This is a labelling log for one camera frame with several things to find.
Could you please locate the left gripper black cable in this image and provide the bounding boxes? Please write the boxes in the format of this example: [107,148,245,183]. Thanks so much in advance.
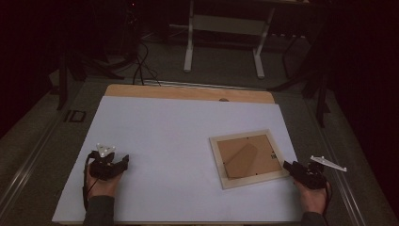
[81,151,98,212]

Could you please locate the wooden photo frame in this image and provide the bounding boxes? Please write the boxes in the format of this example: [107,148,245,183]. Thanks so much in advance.
[208,128,292,190]

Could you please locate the person's right hand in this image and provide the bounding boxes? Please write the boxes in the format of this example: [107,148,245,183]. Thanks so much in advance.
[294,180,329,216]

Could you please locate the white metal table frame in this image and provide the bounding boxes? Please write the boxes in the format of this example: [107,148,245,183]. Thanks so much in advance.
[183,0,278,80]

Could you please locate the black floor bracket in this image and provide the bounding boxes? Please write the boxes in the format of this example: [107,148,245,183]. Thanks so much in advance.
[63,109,88,123]

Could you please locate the black floor cables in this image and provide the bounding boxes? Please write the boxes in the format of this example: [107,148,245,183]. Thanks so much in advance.
[131,40,163,88]

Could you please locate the metal floor rail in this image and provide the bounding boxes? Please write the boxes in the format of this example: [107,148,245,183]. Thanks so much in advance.
[309,103,369,226]
[0,124,65,215]
[141,79,271,92]

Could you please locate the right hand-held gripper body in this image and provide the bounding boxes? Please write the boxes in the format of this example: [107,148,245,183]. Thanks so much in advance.
[292,154,348,190]

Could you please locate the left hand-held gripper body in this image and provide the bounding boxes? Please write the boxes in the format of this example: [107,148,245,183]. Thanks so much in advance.
[88,143,124,182]

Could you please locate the person's left hand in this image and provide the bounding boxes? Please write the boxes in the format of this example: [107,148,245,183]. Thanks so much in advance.
[86,170,124,201]

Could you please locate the white table mat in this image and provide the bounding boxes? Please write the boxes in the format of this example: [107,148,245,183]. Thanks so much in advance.
[51,95,305,225]

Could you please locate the black stand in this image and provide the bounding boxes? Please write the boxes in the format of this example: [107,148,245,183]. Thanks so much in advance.
[56,46,126,111]
[268,31,333,129]

